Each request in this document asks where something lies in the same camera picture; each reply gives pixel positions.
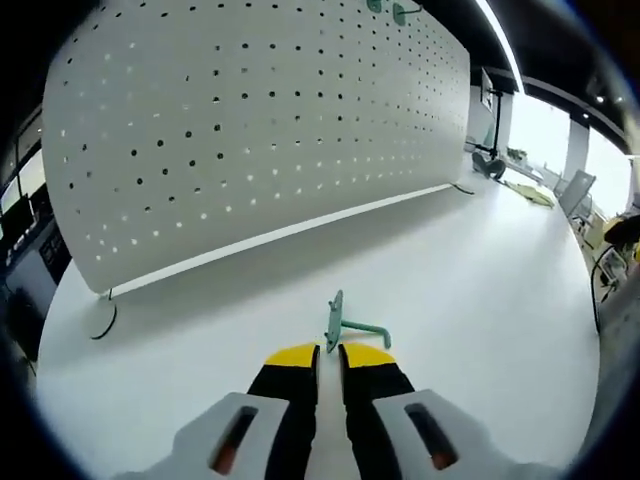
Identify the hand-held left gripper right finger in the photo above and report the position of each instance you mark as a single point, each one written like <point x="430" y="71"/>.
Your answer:
<point x="415" y="435"/>

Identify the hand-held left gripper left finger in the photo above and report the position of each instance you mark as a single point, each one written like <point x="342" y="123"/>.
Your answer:
<point x="240" y="435"/>

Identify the green hook assembly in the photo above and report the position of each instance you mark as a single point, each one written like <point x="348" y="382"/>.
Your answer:
<point x="400" y="14"/>
<point x="335" y="320"/>
<point x="375" y="5"/>

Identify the white perforated mounting plate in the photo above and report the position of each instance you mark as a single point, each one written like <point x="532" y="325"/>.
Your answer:
<point x="250" y="150"/>

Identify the grey office chair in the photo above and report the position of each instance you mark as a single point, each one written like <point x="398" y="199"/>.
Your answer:
<point x="575" y="190"/>

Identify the yellow green cloth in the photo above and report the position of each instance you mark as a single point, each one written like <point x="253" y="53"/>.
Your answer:
<point x="535" y="195"/>

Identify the grey curved stand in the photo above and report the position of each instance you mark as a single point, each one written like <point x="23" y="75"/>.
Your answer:
<point x="487" y="167"/>

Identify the small monitor on black stand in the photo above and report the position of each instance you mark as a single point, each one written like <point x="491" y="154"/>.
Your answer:
<point x="487" y="92"/>

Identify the long ceiling light strip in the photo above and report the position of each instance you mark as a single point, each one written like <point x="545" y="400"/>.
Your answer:
<point x="502" y="40"/>

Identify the black computer case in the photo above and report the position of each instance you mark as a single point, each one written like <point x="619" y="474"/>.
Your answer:
<point x="54" y="255"/>

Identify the dark computer monitor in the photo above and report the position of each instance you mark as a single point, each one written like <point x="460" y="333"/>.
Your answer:
<point x="22" y="195"/>

